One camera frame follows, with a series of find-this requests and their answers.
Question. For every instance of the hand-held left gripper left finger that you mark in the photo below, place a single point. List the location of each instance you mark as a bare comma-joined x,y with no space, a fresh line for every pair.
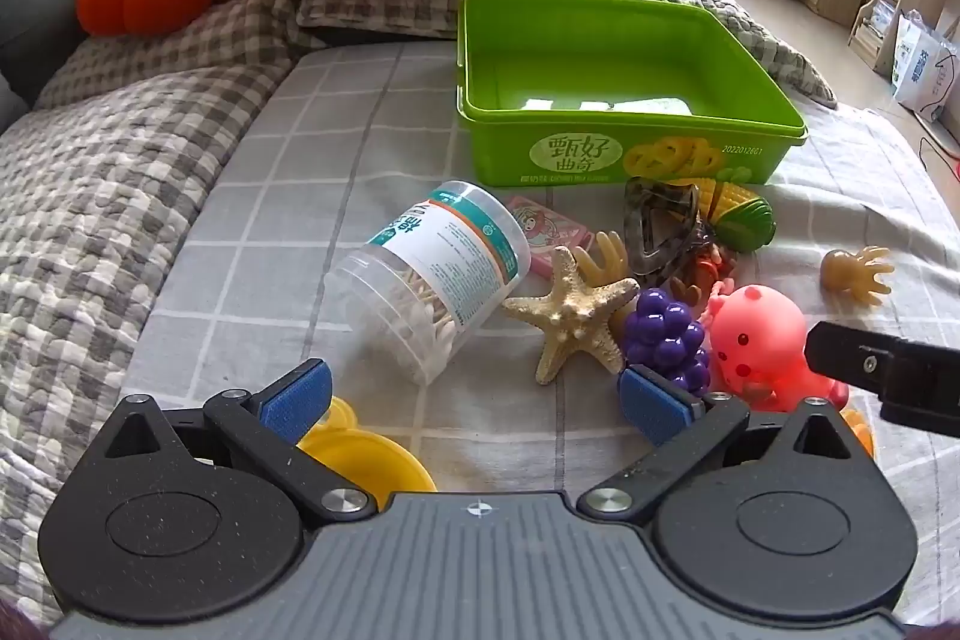
296,400

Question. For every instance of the purple toy grapes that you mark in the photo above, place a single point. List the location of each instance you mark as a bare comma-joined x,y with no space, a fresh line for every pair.
664,329

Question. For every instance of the white paper bag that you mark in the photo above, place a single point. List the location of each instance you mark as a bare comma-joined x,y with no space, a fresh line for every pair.
919,63

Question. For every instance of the grey checked quilt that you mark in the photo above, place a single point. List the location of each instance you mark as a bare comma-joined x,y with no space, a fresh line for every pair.
97,160

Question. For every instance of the small orange figurine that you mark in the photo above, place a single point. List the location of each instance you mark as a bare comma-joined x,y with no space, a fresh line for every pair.
709,265

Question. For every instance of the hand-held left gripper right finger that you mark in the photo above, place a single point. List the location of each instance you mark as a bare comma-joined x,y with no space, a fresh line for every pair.
652,404

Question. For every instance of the beige starfish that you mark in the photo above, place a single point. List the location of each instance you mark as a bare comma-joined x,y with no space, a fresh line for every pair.
570,310

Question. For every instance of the yellow green toy corn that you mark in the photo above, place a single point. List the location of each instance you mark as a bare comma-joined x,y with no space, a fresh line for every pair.
742,216

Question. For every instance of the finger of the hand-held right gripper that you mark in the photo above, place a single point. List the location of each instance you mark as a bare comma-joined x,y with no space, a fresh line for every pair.
844,351

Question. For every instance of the grey grid bed sheet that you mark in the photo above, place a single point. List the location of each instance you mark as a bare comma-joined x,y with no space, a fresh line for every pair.
315,235

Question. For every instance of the pink card box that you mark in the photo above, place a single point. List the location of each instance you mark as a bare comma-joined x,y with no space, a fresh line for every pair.
555,224

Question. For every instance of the clear cotton swab jar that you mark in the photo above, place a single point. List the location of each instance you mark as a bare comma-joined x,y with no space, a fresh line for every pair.
450,257

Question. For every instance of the pink rubber octopus toy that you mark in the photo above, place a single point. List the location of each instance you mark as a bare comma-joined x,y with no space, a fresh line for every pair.
757,325

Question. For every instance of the orange toy bowl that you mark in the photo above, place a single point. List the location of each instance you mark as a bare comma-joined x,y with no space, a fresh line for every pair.
859,430

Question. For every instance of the green plastic box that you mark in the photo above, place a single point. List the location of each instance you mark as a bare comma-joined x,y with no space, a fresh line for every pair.
600,55

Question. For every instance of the amber rubber octopus toy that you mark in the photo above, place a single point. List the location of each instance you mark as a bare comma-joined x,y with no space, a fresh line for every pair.
609,261
847,276

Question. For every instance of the yellow toy cup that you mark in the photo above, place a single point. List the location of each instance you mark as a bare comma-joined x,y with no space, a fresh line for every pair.
375,460

